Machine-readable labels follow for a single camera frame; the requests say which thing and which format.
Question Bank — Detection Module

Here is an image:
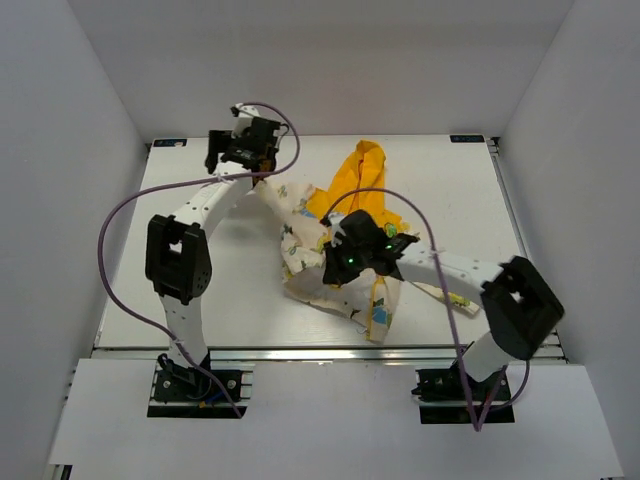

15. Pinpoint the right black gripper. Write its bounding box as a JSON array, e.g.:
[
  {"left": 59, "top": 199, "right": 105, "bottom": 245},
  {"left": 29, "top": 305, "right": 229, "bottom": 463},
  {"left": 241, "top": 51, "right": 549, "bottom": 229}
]
[{"left": 324, "top": 235, "right": 371, "bottom": 285}]

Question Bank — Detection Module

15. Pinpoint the yellow patterned child jacket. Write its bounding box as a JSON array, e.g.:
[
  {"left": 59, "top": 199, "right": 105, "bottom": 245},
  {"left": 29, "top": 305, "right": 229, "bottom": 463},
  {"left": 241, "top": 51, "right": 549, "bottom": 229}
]
[{"left": 252, "top": 139, "right": 482, "bottom": 344}]

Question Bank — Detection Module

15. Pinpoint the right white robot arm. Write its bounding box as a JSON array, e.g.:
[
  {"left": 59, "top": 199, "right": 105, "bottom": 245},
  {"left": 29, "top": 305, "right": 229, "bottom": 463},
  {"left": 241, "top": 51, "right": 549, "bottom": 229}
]
[{"left": 321, "top": 210, "right": 564, "bottom": 399}]

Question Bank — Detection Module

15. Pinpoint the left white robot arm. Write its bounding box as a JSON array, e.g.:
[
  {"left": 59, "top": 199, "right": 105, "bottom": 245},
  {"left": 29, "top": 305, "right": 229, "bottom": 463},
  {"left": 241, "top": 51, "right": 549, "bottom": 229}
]
[{"left": 145, "top": 114, "right": 285, "bottom": 399}]

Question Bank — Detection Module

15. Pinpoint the left blue table label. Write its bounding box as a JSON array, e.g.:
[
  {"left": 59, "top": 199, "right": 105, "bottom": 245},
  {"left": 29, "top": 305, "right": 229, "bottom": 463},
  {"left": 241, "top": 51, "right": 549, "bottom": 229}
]
[{"left": 152, "top": 138, "right": 187, "bottom": 148}]

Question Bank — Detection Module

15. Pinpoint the blue table label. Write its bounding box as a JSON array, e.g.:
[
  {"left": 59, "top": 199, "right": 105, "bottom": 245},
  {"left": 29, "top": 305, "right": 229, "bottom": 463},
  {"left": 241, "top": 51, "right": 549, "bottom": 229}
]
[
  {"left": 449, "top": 134, "right": 485, "bottom": 143},
  {"left": 152, "top": 138, "right": 187, "bottom": 148}
]

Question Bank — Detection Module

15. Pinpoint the right blue table label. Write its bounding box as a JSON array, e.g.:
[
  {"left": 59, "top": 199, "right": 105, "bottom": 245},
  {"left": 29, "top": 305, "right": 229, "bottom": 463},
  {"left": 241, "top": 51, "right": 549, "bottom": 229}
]
[{"left": 449, "top": 134, "right": 485, "bottom": 143}]

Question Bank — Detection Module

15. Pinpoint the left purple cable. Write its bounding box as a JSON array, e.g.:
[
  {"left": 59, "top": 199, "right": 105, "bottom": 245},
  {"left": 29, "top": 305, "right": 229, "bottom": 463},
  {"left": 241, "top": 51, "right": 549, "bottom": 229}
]
[{"left": 96, "top": 101, "right": 301, "bottom": 419}]

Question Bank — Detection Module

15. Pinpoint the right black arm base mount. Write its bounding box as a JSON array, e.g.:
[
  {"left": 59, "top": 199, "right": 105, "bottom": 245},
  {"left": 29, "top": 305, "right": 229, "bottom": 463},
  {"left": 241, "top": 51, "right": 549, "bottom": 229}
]
[{"left": 411, "top": 367, "right": 515, "bottom": 425}]

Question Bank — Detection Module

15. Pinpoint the aluminium table right rail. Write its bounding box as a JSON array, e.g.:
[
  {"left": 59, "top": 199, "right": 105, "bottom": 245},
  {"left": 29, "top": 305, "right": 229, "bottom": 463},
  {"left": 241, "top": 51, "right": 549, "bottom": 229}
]
[{"left": 486, "top": 137, "right": 564, "bottom": 353}]

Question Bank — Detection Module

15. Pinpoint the aluminium table rail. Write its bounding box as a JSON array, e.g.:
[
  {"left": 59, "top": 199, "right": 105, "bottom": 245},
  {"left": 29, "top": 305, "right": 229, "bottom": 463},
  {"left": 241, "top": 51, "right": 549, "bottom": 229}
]
[
  {"left": 486, "top": 137, "right": 564, "bottom": 353},
  {"left": 91, "top": 344, "right": 567, "bottom": 362}
]

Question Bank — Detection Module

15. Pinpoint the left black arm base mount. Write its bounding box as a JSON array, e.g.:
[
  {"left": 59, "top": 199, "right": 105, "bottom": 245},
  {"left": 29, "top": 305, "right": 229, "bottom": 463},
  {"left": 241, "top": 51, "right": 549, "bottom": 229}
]
[{"left": 147, "top": 354, "right": 253, "bottom": 420}]

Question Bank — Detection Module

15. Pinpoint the aluminium table front rail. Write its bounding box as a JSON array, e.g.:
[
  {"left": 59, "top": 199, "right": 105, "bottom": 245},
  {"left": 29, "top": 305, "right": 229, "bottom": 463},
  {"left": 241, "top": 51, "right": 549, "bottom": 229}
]
[{"left": 91, "top": 344, "right": 567, "bottom": 362}]

